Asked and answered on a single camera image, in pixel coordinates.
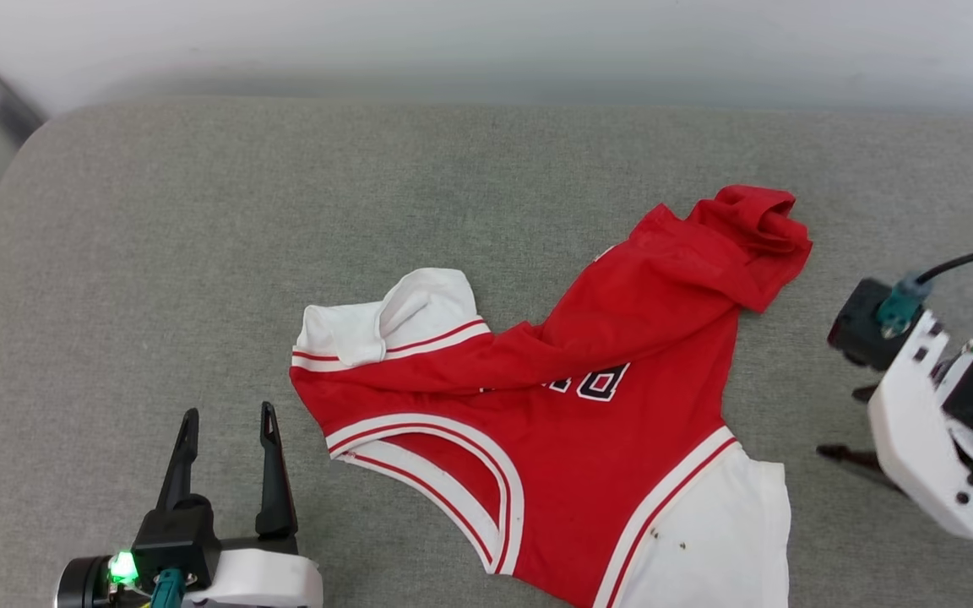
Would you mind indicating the red white basketball jersey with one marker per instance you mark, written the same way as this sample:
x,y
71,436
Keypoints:
x,y
588,473

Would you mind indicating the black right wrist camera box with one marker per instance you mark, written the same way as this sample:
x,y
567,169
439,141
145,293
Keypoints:
x,y
858,325

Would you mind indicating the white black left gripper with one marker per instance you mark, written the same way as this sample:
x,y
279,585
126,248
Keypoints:
x,y
258,583

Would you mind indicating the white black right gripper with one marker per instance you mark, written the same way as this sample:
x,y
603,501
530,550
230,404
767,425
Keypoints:
x,y
917,439

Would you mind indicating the grey fabric sofa cushion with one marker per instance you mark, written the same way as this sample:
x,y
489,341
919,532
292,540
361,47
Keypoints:
x,y
199,253

